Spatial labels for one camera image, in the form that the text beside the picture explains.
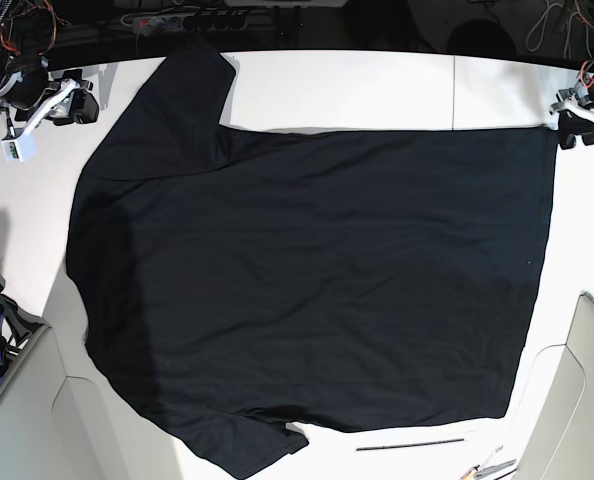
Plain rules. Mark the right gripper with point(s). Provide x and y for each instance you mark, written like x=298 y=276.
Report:
x=72 y=103

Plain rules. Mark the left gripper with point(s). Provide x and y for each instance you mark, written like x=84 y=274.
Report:
x=568 y=103

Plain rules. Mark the black T-shirt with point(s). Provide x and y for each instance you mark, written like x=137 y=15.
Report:
x=236 y=282

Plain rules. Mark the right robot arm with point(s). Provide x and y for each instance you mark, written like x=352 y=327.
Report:
x=28 y=92

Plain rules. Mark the white power strip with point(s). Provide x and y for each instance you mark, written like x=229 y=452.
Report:
x=180 y=22

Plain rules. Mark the grey right side panel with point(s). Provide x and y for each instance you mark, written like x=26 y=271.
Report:
x=550 y=420

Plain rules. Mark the grey panel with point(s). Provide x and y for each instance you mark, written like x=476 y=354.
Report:
x=550 y=420
x=52 y=425

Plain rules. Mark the grey left side panel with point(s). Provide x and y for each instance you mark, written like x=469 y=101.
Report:
x=52 y=425

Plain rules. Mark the black table slot strip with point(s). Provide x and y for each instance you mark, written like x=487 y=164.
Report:
x=410 y=445

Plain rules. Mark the grey tool at bottom edge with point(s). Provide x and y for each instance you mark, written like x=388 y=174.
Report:
x=489 y=467

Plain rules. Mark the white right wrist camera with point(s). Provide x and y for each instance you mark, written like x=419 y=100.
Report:
x=19 y=149

